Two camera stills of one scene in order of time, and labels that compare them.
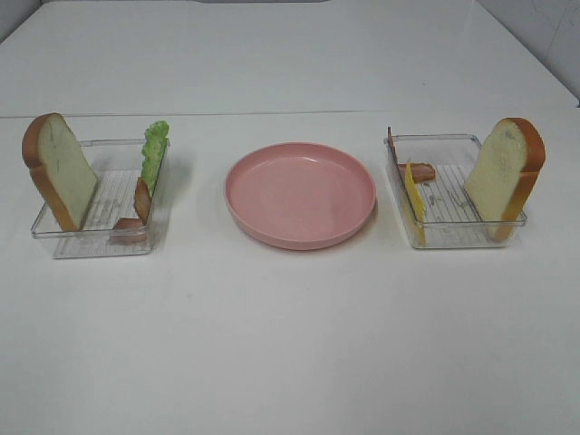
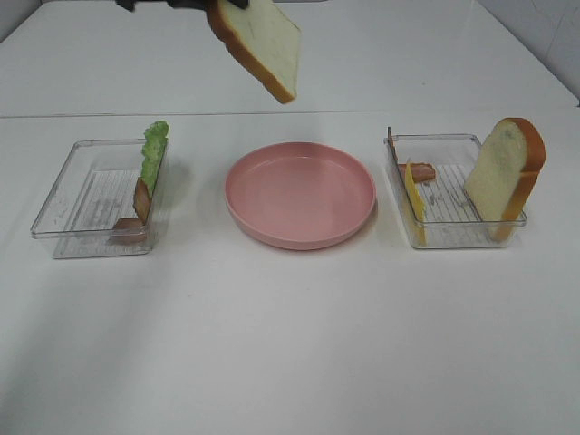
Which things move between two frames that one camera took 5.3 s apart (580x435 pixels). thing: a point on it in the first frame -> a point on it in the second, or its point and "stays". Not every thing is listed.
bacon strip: x=132 y=231 stays
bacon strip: x=421 y=171 stays
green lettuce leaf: x=156 y=137 stays
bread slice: x=60 y=168 -> x=264 y=39
